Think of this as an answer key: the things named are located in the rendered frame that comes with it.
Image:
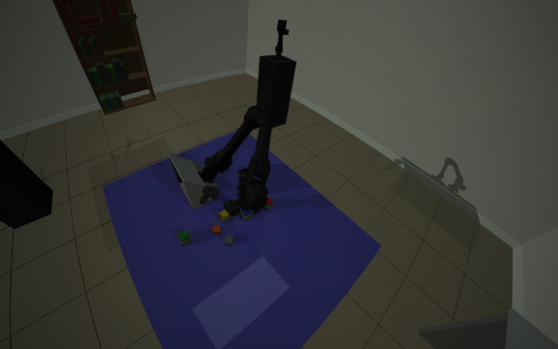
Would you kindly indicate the yellow button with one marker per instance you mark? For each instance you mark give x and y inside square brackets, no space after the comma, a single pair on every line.
[224,216]

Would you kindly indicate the red button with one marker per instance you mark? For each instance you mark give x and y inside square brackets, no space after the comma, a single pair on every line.
[269,204]

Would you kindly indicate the green button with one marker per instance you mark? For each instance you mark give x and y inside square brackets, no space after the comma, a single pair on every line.
[184,238]

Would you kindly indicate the blue button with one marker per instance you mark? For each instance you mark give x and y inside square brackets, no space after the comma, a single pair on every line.
[246,214]

